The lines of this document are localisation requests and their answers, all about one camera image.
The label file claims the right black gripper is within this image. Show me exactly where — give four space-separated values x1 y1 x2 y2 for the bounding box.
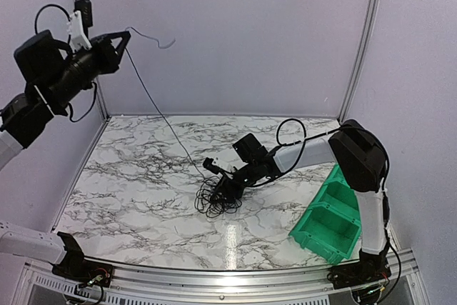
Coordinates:
211 161 261 203

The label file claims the black cable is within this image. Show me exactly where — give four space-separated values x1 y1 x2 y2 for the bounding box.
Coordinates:
123 26 241 219

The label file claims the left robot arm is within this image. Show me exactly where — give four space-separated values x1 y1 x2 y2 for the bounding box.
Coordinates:
1 0 131 280

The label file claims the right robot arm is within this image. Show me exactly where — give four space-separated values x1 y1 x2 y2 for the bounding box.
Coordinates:
204 119 392 282

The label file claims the green three-compartment bin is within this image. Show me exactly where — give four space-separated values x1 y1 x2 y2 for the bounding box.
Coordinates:
288 165 361 265

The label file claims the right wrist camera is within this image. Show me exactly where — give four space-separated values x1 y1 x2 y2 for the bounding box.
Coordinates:
203 157 237 175

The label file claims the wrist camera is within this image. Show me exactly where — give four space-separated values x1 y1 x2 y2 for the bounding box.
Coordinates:
67 0 93 53
203 157 237 175

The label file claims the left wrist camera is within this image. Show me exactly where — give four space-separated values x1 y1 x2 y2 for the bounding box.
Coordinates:
67 0 93 53

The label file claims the left aluminium frame post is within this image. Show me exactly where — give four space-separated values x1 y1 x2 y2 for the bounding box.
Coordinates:
73 0 109 122

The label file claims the aluminium frame post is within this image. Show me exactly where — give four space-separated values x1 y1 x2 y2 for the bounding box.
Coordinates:
337 0 379 123
73 0 109 122

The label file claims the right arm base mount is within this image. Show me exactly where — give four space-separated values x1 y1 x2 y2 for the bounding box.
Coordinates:
327 246 391 289

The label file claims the front aluminium rail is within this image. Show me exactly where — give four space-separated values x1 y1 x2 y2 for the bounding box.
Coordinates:
12 249 429 304

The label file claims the right aluminium frame post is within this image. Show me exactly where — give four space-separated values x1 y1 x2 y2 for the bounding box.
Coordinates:
337 0 379 123

